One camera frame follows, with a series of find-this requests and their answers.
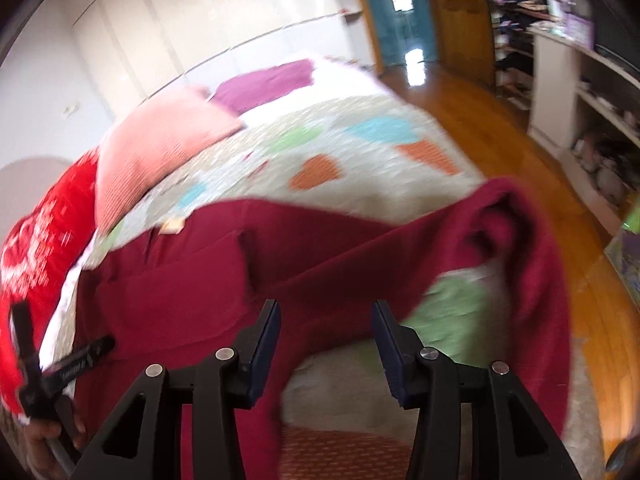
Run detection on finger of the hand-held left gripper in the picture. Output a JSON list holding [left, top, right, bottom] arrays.
[[44, 337, 117, 387]]

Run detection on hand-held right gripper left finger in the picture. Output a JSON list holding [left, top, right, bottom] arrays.
[[75, 299, 282, 480]]

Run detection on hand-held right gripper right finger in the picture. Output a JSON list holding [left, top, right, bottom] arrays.
[[371, 300, 583, 480]]

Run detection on maroon pants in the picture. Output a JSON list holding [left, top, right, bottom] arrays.
[[75, 175, 573, 480]]

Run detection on person's left hand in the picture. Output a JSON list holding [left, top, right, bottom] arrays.
[[22, 412, 88, 478]]

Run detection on red patterned blanket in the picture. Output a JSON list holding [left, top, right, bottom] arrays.
[[0, 147, 101, 418]]

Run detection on white quilt with coloured patches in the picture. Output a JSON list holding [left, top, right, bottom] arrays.
[[40, 55, 606, 480]]

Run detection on beige rounded headboard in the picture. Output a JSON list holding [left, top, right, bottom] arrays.
[[0, 156, 78, 251]]

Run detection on pink pillow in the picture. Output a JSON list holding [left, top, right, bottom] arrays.
[[94, 85, 246, 236]]

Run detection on colourful printed box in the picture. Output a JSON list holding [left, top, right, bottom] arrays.
[[602, 205, 640, 311]]

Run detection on purple pillow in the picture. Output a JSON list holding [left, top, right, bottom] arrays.
[[210, 58, 316, 116]]

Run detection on white shelf unit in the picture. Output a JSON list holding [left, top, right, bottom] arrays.
[[527, 27, 640, 238]]

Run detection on blue door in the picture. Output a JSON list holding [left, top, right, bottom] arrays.
[[357, 0, 440, 68]]

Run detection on glossy white wardrobe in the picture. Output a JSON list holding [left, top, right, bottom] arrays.
[[70, 0, 373, 126]]

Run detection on wooden door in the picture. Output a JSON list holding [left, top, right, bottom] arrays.
[[429, 0, 500, 87]]

